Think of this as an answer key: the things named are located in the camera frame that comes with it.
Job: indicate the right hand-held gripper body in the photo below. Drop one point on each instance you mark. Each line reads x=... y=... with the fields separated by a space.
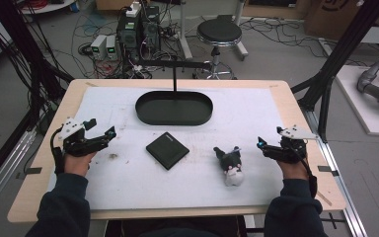
x=291 y=148

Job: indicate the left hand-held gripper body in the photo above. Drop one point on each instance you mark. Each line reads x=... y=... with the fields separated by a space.
x=75 y=143

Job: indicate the person's left hand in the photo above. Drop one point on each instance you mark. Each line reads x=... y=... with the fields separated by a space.
x=77 y=163

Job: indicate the person's right hand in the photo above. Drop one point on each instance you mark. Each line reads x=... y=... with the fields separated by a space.
x=292 y=170

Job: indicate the wooden table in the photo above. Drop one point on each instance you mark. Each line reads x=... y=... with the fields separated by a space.
x=296 y=108

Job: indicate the black and white plush toy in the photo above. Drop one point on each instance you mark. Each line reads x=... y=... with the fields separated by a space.
x=232 y=164

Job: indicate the black tape strip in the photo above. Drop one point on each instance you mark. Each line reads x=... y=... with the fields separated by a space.
x=327 y=169
x=33 y=170

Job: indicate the black square pad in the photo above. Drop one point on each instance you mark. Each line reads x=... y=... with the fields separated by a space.
x=167 y=150

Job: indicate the black oval tray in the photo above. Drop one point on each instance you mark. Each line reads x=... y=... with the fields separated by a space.
x=174 y=108

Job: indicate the white platform board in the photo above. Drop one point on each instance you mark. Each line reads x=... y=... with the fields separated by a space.
x=358 y=108

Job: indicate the grey power supply unit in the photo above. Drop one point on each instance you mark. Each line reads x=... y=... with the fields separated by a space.
x=112 y=46
x=98 y=46

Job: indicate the black T-shaped stand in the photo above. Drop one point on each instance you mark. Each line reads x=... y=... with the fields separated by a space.
x=175 y=75

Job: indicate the white table mat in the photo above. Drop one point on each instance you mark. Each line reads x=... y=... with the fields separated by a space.
x=177 y=194

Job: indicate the black computer tower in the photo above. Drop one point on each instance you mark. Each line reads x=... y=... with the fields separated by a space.
x=129 y=34
x=151 y=29

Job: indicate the white table leg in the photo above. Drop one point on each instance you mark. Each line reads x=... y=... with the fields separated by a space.
x=241 y=33
x=184 y=29

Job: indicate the black round stool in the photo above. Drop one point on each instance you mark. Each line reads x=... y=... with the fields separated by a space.
x=219 y=31

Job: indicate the person's lap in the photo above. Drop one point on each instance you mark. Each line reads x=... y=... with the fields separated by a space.
x=177 y=228

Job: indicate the white power strip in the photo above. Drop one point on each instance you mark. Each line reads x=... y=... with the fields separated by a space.
x=133 y=9

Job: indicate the round white table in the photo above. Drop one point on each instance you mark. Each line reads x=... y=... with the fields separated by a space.
x=49 y=6

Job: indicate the cardboard box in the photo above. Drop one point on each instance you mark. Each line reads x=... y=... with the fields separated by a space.
x=332 y=16

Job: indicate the aluminium rail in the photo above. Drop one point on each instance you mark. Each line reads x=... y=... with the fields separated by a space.
x=3 y=174
x=342 y=184

